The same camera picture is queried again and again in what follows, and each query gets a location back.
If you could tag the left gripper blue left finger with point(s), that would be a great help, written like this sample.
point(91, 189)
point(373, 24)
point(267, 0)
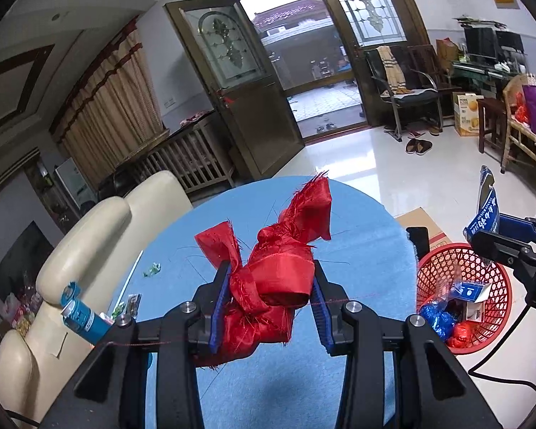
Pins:
point(211, 300)

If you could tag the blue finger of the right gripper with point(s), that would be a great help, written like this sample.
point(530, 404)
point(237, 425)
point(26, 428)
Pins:
point(521, 229)
point(512, 249)

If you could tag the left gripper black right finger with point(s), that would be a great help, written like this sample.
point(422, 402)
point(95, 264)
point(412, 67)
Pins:
point(327, 301)

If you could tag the red satin cloth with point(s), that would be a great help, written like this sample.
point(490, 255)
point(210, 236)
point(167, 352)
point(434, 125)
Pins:
point(277, 278)

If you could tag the blue toothpaste box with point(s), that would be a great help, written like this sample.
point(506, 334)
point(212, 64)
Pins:
point(468, 299)

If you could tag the red plastic bag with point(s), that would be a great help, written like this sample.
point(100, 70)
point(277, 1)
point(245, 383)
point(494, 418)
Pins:
point(461, 336)

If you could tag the blue plastic bag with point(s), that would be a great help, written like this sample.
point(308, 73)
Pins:
point(442, 322)

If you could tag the blue table cloth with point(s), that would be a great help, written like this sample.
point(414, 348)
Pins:
point(296, 384)

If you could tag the red mesh waste basket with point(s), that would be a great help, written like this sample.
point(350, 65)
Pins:
point(456, 262)

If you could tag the wicker chair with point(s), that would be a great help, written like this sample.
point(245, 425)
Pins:
point(520, 132)

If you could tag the green candy wrapper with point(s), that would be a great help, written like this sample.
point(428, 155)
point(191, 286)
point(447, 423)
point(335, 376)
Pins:
point(153, 270)

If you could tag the snack packets pile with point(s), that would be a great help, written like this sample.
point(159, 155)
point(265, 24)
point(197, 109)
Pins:
point(129, 307)

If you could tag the white straw stick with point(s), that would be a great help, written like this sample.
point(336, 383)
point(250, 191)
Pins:
point(121, 293)

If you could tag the cardboard box on floor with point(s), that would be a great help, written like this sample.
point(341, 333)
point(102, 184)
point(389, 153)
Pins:
point(420, 218)

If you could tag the pair of slippers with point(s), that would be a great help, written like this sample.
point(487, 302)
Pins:
point(418, 146)

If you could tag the orange fruit carton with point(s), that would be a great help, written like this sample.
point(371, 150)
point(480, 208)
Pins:
point(466, 115)

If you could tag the teal thermos bottle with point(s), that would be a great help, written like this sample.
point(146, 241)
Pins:
point(80, 318)

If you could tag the cream leather sofa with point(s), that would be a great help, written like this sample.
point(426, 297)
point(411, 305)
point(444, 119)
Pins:
point(96, 254)

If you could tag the black television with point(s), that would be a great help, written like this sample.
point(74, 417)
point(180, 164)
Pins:
point(21, 264)

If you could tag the beige curtain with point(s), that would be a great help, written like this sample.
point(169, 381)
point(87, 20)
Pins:
point(111, 111)

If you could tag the wooden glass door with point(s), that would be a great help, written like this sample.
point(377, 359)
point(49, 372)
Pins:
point(240, 81)

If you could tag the metal frame chair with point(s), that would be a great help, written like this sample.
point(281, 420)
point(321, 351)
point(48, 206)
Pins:
point(401, 85)

